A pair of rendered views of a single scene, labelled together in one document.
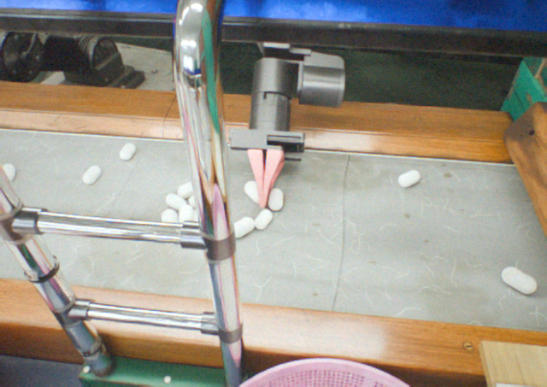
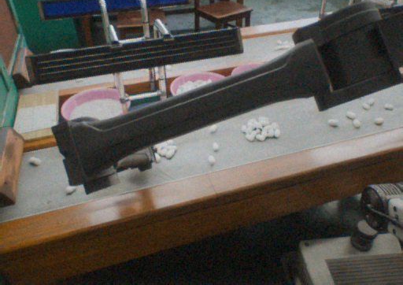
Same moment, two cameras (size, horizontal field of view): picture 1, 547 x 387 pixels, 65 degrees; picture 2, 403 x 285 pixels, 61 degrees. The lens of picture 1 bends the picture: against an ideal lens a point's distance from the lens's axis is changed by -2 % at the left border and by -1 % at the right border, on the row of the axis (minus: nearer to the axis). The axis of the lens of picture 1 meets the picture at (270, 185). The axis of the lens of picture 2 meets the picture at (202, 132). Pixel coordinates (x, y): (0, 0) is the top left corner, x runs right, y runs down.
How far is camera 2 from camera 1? 1.33 m
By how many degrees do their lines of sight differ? 97
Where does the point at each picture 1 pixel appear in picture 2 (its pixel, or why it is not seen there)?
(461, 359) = not seen: hidden behind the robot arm
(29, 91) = (296, 165)
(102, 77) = not seen: outside the picture
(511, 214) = (23, 190)
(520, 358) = (46, 132)
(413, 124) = (64, 216)
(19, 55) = (371, 204)
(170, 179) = (183, 158)
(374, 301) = not seen: hidden behind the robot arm
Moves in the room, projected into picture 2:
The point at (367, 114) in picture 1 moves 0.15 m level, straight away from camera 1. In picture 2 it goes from (93, 214) to (87, 264)
